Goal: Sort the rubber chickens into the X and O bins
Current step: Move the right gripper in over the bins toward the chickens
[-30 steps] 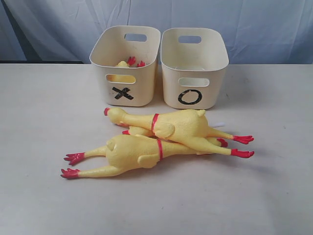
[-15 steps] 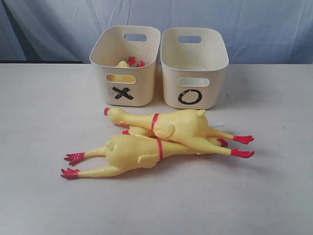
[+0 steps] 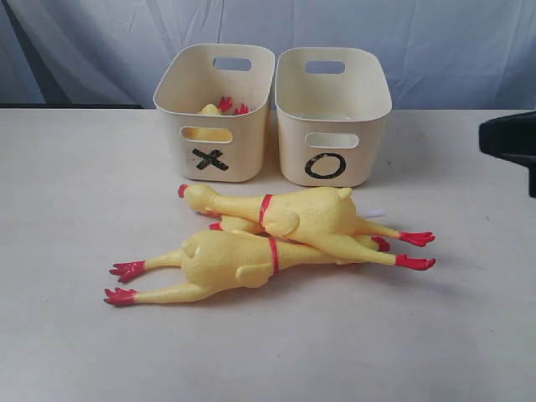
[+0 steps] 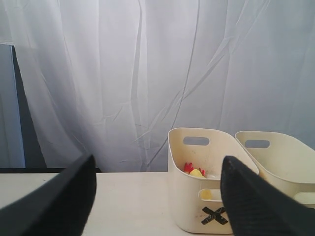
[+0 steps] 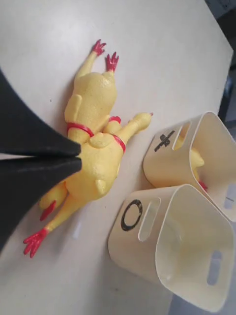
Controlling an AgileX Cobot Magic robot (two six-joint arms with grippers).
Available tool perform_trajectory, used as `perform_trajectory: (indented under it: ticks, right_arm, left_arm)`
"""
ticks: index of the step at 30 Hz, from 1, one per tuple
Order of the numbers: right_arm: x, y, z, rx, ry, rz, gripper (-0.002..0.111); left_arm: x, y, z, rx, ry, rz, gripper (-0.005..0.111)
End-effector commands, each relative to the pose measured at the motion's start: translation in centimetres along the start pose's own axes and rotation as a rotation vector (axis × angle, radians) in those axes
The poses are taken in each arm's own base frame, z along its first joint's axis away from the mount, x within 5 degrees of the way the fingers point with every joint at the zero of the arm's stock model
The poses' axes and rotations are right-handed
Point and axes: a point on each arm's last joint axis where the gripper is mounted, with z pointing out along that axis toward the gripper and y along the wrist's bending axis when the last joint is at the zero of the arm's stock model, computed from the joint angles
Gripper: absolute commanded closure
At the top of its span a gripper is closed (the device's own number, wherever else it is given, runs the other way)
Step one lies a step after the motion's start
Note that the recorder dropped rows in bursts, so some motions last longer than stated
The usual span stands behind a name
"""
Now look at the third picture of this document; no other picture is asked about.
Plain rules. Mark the cream bin with X mark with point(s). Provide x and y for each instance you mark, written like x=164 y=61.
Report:
x=201 y=74

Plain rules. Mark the whole rubber chicken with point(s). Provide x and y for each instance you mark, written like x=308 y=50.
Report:
x=323 y=217
x=213 y=261

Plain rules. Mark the cream bin with O mark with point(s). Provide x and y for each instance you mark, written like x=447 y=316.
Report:
x=332 y=105

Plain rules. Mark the severed rubber chicken head neck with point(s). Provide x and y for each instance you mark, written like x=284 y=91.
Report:
x=229 y=223

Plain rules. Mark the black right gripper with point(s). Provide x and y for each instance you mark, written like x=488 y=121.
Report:
x=512 y=139

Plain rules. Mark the headless rubber chicken body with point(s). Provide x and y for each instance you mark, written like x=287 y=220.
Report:
x=204 y=134

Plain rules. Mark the white backdrop curtain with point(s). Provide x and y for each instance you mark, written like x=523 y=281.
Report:
x=435 y=54

